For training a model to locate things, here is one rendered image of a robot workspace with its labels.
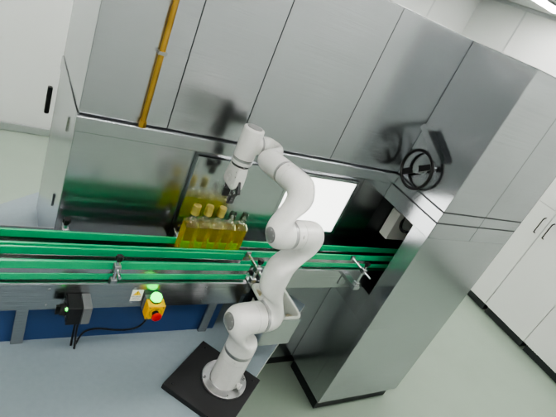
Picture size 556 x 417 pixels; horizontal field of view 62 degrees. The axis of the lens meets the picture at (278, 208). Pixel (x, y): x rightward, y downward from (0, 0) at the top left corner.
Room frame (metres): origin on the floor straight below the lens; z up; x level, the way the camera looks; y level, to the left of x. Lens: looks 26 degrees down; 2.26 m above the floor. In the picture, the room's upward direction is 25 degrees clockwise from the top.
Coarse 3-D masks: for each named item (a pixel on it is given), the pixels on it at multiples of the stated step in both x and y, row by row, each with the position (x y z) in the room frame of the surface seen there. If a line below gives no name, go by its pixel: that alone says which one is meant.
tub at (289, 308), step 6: (252, 288) 1.71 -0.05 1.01; (258, 288) 1.75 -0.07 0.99; (288, 294) 1.78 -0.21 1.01; (288, 300) 1.75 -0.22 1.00; (288, 306) 1.73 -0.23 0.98; (294, 306) 1.71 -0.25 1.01; (288, 312) 1.72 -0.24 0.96; (294, 312) 1.70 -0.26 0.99; (288, 318) 1.62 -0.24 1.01; (294, 318) 1.64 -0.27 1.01
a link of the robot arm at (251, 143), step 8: (248, 128) 1.66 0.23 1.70; (256, 128) 1.69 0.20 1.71; (240, 136) 1.68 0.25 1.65; (248, 136) 1.65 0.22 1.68; (256, 136) 1.66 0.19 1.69; (240, 144) 1.66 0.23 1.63; (248, 144) 1.65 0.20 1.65; (256, 144) 1.67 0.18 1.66; (264, 144) 1.70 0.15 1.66; (240, 152) 1.65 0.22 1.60; (248, 152) 1.66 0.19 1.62; (256, 152) 1.68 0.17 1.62; (248, 160) 1.66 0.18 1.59
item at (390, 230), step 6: (396, 210) 2.49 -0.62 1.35; (390, 216) 2.51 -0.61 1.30; (396, 216) 2.47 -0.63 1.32; (402, 216) 2.48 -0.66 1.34; (390, 222) 2.49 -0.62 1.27; (396, 222) 2.47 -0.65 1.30; (408, 222) 2.52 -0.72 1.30; (384, 228) 2.50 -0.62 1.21; (390, 228) 2.47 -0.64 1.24; (396, 228) 2.49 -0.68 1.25; (402, 228) 2.51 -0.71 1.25; (408, 228) 2.54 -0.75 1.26; (384, 234) 2.48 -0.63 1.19; (390, 234) 2.47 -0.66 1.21; (396, 234) 2.50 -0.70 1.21; (402, 234) 2.53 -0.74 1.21
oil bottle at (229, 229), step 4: (224, 220) 1.73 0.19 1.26; (224, 224) 1.71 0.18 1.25; (228, 224) 1.71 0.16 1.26; (232, 224) 1.72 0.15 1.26; (224, 228) 1.70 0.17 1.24; (228, 228) 1.70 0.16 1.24; (232, 228) 1.71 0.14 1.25; (224, 232) 1.69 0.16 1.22; (228, 232) 1.71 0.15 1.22; (232, 232) 1.72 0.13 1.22; (224, 236) 1.70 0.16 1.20; (228, 236) 1.71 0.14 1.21; (232, 236) 1.72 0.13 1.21; (220, 240) 1.69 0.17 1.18; (224, 240) 1.70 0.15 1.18; (228, 240) 1.71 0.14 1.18; (220, 244) 1.70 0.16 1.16; (224, 244) 1.71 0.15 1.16; (228, 244) 1.72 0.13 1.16; (216, 248) 1.69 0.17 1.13; (220, 248) 1.70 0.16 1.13; (224, 248) 1.71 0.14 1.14
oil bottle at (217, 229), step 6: (216, 222) 1.68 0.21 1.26; (222, 222) 1.70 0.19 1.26; (216, 228) 1.67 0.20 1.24; (222, 228) 1.68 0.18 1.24; (210, 234) 1.66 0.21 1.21; (216, 234) 1.67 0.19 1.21; (210, 240) 1.66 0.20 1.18; (216, 240) 1.68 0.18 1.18; (204, 246) 1.66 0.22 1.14; (210, 246) 1.67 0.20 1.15; (216, 246) 1.69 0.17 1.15
